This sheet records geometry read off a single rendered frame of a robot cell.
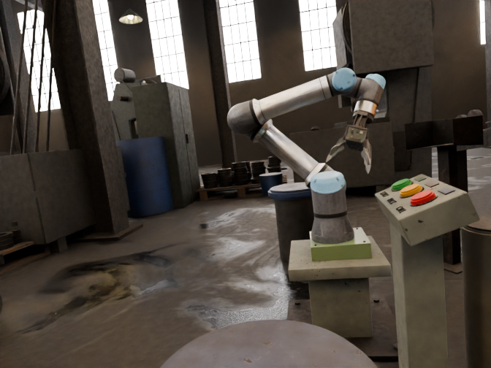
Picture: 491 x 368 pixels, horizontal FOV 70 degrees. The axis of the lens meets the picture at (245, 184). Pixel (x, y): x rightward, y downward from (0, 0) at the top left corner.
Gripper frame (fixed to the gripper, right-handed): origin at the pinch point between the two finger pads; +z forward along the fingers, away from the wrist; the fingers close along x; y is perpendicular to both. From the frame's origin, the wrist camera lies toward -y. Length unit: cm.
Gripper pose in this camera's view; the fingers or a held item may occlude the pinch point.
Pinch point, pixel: (346, 169)
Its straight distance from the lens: 132.0
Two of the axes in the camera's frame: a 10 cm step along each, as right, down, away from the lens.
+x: 8.8, 2.8, -3.8
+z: -3.5, 9.3, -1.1
